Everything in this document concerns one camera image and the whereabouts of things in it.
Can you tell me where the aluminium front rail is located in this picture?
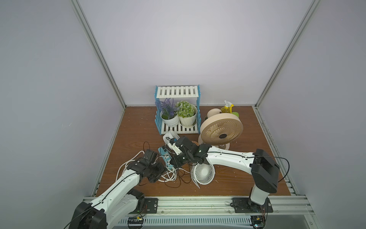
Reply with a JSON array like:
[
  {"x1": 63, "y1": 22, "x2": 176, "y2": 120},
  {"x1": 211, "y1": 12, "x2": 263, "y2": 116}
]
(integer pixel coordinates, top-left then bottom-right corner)
[{"x1": 115, "y1": 196, "x2": 320, "y2": 229}]

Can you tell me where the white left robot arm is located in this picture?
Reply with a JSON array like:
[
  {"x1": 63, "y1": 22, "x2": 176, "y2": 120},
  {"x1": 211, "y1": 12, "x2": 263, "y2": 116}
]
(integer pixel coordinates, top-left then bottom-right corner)
[{"x1": 65, "y1": 159, "x2": 166, "y2": 229}]

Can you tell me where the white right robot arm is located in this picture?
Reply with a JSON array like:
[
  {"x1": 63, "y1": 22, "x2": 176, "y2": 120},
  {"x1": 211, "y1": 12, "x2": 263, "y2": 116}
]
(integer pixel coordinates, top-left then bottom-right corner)
[{"x1": 164, "y1": 137, "x2": 280, "y2": 206}]

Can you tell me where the white power cable with plug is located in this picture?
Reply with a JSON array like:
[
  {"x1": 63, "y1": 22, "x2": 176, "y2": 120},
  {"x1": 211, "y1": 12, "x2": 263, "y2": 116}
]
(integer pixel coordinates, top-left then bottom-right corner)
[{"x1": 115, "y1": 150, "x2": 178, "y2": 184}]

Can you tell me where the teal white power strip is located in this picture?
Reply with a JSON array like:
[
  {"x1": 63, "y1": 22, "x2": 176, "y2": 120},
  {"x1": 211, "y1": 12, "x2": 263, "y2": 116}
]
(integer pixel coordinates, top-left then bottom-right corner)
[{"x1": 158, "y1": 146, "x2": 174, "y2": 170}]

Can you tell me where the beige round humidifier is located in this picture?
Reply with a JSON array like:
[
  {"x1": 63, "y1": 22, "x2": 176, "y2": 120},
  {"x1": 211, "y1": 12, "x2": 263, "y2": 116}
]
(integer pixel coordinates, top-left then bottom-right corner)
[{"x1": 207, "y1": 108, "x2": 222, "y2": 118}]

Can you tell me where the yellow spray bottle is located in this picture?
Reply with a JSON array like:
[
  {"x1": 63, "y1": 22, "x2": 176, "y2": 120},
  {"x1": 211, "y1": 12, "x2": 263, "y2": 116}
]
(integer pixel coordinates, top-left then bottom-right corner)
[{"x1": 221, "y1": 100, "x2": 234, "y2": 114}]

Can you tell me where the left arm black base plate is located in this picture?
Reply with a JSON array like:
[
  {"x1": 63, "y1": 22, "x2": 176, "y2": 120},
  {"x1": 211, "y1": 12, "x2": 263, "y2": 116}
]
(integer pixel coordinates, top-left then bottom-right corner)
[{"x1": 136, "y1": 198, "x2": 159, "y2": 214}]

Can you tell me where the small white desk fan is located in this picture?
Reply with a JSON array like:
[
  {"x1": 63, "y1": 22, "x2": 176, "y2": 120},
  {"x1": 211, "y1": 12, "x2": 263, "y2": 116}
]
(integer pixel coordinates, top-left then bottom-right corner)
[{"x1": 190, "y1": 164, "x2": 215, "y2": 188}]

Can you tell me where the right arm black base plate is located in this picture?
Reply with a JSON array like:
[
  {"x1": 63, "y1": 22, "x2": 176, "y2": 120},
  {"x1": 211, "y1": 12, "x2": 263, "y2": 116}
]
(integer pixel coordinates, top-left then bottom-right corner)
[{"x1": 230, "y1": 198, "x2": 274, "y2": 214}]

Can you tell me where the white pot green plant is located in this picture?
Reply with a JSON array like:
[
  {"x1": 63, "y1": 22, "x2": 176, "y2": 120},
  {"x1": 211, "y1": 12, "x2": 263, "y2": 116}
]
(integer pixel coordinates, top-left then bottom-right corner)
[{"x1": 176, "y1": 101, "x2": 197, "y2": 127}]

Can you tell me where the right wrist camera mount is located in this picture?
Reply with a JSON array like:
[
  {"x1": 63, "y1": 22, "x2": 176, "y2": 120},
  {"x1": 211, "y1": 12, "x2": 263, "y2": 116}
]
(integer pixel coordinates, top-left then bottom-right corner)
[{"x1": 166, "y1": 137, "x2": 182, "y2": 156}]

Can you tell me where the white round tilting desk fan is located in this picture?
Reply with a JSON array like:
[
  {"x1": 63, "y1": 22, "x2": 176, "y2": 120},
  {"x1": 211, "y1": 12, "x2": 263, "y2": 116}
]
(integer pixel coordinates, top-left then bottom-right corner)
[{"x1": 163, "y1": 130, "x2": 180, "y2": 150}]

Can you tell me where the large beige desk fan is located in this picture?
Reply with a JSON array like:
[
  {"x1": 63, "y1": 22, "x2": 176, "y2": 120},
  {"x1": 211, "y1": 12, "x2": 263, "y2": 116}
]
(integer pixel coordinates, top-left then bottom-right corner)
[{"x1": 198, "y1": 113, "x2": 244, "y2": 150}]

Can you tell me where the blue white wooden plant shelf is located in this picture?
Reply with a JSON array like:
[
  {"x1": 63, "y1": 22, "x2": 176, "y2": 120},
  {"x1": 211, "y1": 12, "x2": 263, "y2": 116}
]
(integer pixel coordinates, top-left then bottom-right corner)
[{"x1": 154, "y1": 85, "x2": 201, "y2": 135}]

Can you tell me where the white pot purple lavender plant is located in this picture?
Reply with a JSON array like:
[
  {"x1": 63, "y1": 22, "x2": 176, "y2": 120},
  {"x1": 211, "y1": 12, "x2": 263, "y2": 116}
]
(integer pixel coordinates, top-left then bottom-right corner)
[{"x1": 155, "y1": 98, "x2": 179, "y2": 127}]

